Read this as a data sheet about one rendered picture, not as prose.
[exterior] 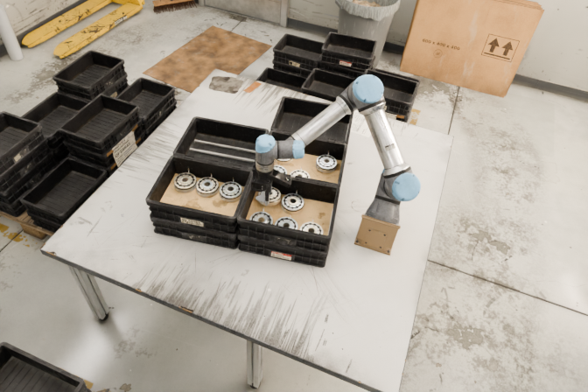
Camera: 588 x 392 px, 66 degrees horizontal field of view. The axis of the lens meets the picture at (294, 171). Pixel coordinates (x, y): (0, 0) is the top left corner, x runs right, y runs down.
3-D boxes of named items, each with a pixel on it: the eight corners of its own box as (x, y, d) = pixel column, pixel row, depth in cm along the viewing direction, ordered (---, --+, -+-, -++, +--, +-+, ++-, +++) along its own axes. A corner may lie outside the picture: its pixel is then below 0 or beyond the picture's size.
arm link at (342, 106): (356, 78, 203) (270, 145, 200) (363, 73, 192) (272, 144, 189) (372, 98, 204) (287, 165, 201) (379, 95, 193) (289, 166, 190)
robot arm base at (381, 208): (395, 222, 209) (401, 202, 209) (401, 226, 194) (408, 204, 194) (363, 213, 209) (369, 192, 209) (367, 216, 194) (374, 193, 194)
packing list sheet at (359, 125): (381, 115, 280) (381, 115, 280) (371, 138, 265) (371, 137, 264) (330, 101, 287) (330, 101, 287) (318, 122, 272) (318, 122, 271)
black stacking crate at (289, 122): (350, 125, 255) (353, 108, 247) (344, 160, 234) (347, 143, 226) (282, 113, 258) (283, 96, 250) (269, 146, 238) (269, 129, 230)
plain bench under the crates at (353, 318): (423, 211, 321) (454, 136, 271) (364, 451, 213) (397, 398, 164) (220, 145, 355) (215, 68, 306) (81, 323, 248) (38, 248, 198)
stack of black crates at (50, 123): (69, 129, 336) (55, 90, 312) (103, 140, 330) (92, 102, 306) (28, 163, 309) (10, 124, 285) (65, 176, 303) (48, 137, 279)
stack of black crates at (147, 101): (147, 113, 355) (140, 76, 331) (181, 124, 348) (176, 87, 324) (115, 144, 328) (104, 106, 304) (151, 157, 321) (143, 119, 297)
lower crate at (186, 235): (254, 202, 224) (254, 186, 216) (236, 252, 203) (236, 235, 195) (177, 187, 228) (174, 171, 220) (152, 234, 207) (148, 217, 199)
